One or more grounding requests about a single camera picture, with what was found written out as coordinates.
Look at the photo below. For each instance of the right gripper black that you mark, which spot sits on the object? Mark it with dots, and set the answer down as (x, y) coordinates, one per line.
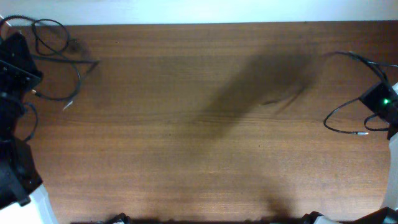
(369, 96)

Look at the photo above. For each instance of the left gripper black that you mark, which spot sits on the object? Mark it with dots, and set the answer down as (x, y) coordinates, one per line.
(12, 65)

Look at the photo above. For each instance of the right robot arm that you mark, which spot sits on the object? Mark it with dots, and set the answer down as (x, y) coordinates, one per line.
(390, 198)

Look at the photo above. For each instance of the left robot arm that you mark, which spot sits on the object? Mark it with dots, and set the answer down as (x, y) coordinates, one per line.
(24, 198)

